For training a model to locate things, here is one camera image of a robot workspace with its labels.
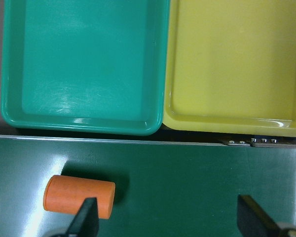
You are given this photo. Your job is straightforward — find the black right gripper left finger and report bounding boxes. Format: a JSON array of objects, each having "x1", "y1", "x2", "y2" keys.
[{"x1": 66, "y1": 197, "x2": 99, "y2": 237}]

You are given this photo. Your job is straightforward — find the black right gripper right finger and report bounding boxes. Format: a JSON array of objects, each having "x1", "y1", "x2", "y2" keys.
[{"x1": 237, "y1": 195, "x2": 280, "y2": 237}]

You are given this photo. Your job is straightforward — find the plain orange cylinder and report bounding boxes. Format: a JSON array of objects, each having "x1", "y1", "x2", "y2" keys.
[{"x1": 43, "y1": 175, "x2": 115, "y2": 219}]

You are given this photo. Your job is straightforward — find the green conveyor belt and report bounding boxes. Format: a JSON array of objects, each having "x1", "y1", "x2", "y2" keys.
[{"x1": 0, "y1": 138, "x2": 296, "y2": 237}]

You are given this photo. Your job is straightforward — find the yellow plastic tray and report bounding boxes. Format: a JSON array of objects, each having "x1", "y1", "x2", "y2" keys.
[{"x1": 163, "y1": 0, "x2": 296, "y2": 137}]

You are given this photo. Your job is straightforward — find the green plastic tray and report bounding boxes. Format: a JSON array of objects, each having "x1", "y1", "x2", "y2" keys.
[{"x1": 0, "y1": 0, "x2": 170, "y2": 136}]

